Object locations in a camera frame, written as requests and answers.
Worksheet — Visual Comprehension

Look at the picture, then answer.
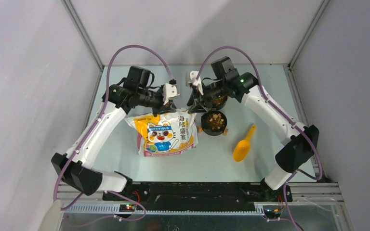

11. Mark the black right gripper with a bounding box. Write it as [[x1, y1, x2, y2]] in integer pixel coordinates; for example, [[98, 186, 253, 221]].
[[187, 79, 226, 115]]

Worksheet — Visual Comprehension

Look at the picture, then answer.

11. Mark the cat food bag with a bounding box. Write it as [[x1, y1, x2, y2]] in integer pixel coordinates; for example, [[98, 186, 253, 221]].
[[125, 109, 198, 157]]

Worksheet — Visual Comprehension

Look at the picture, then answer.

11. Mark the yellow plastic food scoop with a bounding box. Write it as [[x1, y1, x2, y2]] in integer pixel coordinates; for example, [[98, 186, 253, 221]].
[[232, 125, 256, 162]]

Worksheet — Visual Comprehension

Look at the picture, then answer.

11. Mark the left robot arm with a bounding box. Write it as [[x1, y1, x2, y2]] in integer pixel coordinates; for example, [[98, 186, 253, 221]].
[[51, 66, 180, 201]]

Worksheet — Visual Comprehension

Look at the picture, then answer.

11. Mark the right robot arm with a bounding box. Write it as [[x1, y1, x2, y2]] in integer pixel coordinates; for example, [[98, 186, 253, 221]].
[[186, 56, 319, 201]]

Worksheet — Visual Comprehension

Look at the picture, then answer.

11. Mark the pet food kibble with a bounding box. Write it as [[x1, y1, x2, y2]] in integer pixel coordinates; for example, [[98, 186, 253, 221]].
[[207, 110, 225, 127]]

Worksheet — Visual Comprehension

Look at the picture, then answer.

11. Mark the black bowl fishbone print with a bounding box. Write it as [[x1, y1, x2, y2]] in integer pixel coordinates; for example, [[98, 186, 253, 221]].
[[212, 96, 228, 110]]

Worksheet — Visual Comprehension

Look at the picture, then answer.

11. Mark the black bowl paw print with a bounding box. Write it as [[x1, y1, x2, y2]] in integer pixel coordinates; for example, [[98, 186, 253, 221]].
[[200, 110, 227, 136]]

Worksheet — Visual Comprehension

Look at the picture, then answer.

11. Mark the perforated metal strip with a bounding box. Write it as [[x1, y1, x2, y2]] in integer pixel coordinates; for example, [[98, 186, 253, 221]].
[[65, 203, 271, 216]]

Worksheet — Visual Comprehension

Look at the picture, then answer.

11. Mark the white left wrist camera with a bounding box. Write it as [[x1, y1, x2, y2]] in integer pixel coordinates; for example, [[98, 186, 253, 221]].
[[162, 79, 181, 105]]

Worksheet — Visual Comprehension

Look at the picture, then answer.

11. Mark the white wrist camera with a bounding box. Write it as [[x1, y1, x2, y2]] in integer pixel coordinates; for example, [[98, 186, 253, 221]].
[[185, 71, 204, 95], [162, 79, 181, 105]]

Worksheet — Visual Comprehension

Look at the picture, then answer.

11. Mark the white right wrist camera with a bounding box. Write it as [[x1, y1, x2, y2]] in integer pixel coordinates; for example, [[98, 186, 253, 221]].
[[185, 71, 204, 95]]

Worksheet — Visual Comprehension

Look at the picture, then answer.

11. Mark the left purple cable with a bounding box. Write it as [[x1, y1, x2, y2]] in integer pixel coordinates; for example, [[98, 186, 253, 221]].
[[53, 44, 176, 222]]

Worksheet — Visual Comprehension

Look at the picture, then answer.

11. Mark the purple cable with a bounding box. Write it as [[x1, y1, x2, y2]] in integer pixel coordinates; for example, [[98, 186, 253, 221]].
[[53, 44, 176, 222], [194, 46, 323, 230]]

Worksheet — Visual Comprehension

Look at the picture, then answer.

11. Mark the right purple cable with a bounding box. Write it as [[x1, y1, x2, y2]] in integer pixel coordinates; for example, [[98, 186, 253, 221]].
[[194, 46, 323, 230]]

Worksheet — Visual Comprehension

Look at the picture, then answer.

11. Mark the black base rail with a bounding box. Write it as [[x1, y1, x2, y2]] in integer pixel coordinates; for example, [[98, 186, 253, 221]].
[[121, 181, 292, 211]]

